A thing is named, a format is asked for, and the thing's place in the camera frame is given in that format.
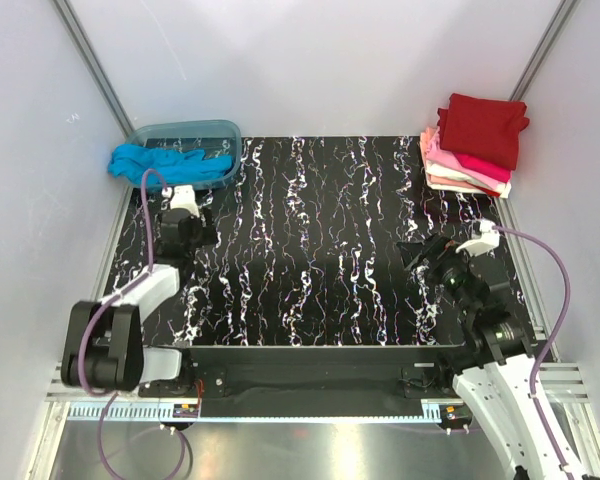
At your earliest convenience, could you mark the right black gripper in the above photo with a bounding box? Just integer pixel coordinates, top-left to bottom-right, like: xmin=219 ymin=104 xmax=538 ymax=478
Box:
xmin=396 ymin=230 xmax=481 ymax=316

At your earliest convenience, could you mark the dark red t shirt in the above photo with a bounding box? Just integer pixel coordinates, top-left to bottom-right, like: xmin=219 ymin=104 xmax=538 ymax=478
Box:
xmin=437 ymin=93 xmax=530 ymax=171

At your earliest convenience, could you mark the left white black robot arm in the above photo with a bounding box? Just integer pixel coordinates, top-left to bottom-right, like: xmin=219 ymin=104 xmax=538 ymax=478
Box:
xmin=60 ymin=207 xmax=217 ymax=393

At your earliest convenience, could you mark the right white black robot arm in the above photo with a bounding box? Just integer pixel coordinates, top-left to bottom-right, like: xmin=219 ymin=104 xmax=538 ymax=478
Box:
xmin=397 ymin=234 xmax=592 ymax=479

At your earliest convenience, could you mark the folded white t shirt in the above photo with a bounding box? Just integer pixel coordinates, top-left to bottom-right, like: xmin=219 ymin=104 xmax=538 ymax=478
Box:
xmin=447 ymin=169 xmax=511 ymax=198

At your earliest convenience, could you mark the clear blue plastic bin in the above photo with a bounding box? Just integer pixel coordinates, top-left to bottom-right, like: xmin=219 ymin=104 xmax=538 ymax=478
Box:
xmin=126 ymin=120 xmax=242 ymax=191

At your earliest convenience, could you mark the folded red t shirt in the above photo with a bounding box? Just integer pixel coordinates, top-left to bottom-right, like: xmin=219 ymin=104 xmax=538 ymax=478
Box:
xmin=473 ymin=184 xmax=501 ymax=198

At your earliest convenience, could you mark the black marble pattern mat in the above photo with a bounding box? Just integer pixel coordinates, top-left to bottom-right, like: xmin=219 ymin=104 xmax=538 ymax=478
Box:
xmin=86 ymin=135 xmax=539 ymax=347

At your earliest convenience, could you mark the folded light pink t shirt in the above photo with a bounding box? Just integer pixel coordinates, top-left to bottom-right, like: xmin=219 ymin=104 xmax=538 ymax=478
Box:
xmin=426 ymin=128 xmax=491 ymax=185

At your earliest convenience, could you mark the blue t shirt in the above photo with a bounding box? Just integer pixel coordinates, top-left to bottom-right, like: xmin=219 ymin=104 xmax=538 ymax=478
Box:
xmin=107 ymin=144 xmax=234 ymax=186

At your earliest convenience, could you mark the folded salmon t shirt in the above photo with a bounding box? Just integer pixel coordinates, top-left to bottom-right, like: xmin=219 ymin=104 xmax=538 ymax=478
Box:
xmin=419 ymin=127 xmax=482 ymax=194

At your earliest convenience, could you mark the folded magenta t shirt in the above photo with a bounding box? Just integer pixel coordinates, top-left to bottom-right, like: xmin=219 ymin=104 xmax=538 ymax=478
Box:
xmin=454 ymin=153 xmax=511 ymax=183

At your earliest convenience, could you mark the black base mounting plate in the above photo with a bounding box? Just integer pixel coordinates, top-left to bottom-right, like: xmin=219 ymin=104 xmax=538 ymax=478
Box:
xmin=139 ymin=346 xmax=470 ymax=421

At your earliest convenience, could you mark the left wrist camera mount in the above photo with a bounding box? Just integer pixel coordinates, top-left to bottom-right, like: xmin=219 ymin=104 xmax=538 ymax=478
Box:
xmin=161 ymin=185 xmax=200 ymax=218

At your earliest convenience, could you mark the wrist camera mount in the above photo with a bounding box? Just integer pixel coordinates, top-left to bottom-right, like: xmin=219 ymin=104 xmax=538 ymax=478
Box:
xmin=161 ymin=185 xmax=200 ymax=218
xmin=455 ymin=219 xmax=500 ymax=257

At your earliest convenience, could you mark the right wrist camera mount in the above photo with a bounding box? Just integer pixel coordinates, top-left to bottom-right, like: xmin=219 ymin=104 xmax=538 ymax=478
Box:
xmin=455 ymin=219 xmax=500 ymax=257

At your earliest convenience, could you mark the aluminium front rail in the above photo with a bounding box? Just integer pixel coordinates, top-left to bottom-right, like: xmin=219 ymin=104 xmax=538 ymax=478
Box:
xmin=45 ymin=363 xmax=588 ymax=404

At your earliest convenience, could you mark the left aluminium frame post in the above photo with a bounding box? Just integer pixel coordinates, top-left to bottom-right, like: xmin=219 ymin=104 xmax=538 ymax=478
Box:
xmin=50 ymin=0 xmax=135 ymax=137

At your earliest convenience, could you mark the aluminium frame post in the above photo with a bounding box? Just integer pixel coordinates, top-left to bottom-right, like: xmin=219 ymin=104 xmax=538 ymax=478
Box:
xmin=509 ymin=0 xmax=581 ymax=101
xmin=50 ymin=0 xmax=135 ymax=137

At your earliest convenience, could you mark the right aluminium frame post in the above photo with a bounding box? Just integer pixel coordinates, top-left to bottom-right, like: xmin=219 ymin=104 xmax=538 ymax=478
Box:
xmin=509 ymin=0 xmax=581 ymax=101

